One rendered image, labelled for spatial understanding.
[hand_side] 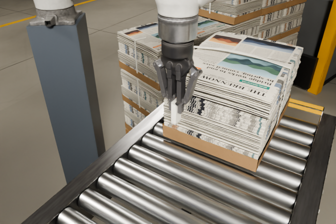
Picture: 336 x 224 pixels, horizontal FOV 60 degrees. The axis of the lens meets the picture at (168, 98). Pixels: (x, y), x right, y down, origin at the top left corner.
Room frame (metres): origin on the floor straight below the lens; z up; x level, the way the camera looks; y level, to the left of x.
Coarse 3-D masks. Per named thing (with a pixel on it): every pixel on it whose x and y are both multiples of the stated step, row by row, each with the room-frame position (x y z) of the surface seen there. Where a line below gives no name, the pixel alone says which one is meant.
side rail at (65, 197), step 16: (160, 112) 0.83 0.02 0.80; (144, 128) 0.74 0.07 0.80; (128, 144) 0.66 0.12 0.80; (96, 160) 0.59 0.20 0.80; (112, 160) 0.59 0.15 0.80; (80, 176) 0.53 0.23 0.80; (96, 176) 0.53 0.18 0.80; (64, 192) 0.48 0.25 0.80; (80, 192) 0.48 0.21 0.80; (48, 208) 0.44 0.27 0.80; (64, 208) 0.44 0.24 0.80; (80, 208) 0.47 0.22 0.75
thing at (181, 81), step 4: (176, 68) 0.62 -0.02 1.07; (180, 68) 0.62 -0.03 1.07; (176, 72) 0.62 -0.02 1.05; (180, 72) 0.62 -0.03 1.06; (176, 76) 0.62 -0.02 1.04; (180, 76) 0.62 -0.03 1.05; (184, 76) 0.64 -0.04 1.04; (180, 80) 0.62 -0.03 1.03; (184, 80) 0.64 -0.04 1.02; (180, 84) 0.62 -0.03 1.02; (184, 84) 0.64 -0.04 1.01; (176, 88) 0.63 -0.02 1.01; (180, 88) 0.62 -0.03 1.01; (184, 88) 0.64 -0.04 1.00; (176, 92) 0.63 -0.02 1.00; (180, 92) 0.62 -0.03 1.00; (184, 92) 0.64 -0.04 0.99; (176, 96) 0.63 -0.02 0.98; (180, 96) 0.62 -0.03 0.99; (176, 100) 0.63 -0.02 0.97; (180, 100) 0.62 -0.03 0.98; (176, 104) 0.62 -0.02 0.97
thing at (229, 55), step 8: (200, 48) 0.84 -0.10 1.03; (224, 56) 0.78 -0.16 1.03; (232, 56) 0.78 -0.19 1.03; (240, 56) 0.78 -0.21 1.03; (248, 56) 0.78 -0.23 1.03; (256, 64) 0.72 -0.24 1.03; (264, 64) 0.72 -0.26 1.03; (272, 64) 0.72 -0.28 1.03; (288, 64) 0.72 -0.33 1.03; (288, 72) 0.69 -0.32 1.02; (288, 80) 0.72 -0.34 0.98; (280, 104) 0.73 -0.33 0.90
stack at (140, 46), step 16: (272, 16) 1.98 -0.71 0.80; (128, 32) 1.57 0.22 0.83; (144, 32) 1.57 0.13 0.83; (208, 32) 1.57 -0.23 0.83; (240, 32) 1.75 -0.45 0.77; (256, 32) 1.87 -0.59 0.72; (272, 32) 2.00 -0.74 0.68; (128, 48) 1.51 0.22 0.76; (144, 48) 1.39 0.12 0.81; (160, 48) 1.34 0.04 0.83; (128, 64) 1.51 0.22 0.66; (144, 64) 1.39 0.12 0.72; (128, 80) 1.53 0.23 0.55; (128, 96) 1.53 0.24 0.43; (144, 96) 1.41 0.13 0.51; (160, 96) 1.32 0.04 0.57; (128, 112) 1.56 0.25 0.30
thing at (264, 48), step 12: (216, 36) 0.93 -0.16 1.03; (228, 36) 0.93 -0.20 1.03; (240, 36) 0.93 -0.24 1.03; (252, 36) 0.94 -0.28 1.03; (228, 48) 0.84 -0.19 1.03; (240, 48) 0.83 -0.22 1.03; (252, 48) 0.83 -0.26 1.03; (264, 48) 0.83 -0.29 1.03; (276, 48) 0.83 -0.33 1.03; (288, 48) 0.83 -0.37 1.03; (300, 48) 0.84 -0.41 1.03; (288, 60) 0.75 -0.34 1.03; (288, 84) 0.75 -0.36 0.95; (288, 96) 0.84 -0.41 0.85
